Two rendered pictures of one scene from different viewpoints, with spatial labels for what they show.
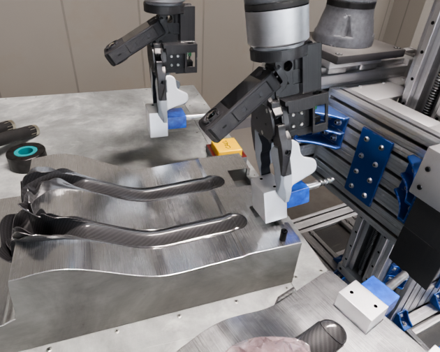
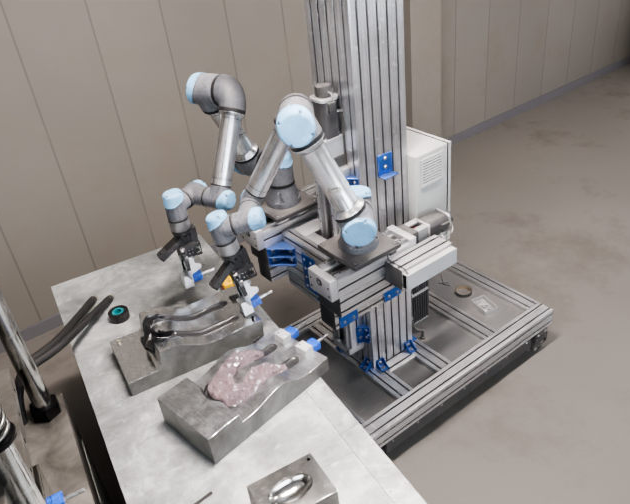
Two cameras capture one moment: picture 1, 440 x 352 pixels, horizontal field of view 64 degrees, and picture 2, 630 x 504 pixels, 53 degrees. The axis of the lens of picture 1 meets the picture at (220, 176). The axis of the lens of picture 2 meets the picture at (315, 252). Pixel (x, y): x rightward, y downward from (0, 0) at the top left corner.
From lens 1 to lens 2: 177 cm
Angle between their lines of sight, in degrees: 5
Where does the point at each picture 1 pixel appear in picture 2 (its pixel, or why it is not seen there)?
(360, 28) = (288, 197)
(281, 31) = (228, 252)
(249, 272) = (243, 336)
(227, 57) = not seen: hidden behind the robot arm
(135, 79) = (137, 217)
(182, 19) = (190, 233)
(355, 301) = (279, 334)
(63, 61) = (69, 221)
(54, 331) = (174, 372)
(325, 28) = (269, 199)
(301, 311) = (262, 343)
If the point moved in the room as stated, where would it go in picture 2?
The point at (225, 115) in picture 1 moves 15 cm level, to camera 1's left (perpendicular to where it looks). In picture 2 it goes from (217, 280) to (174, 288)
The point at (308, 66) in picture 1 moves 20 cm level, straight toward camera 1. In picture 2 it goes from (243, 256) to (232, 290)
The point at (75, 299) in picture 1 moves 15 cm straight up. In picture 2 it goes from (179, 357) to (169, 323)
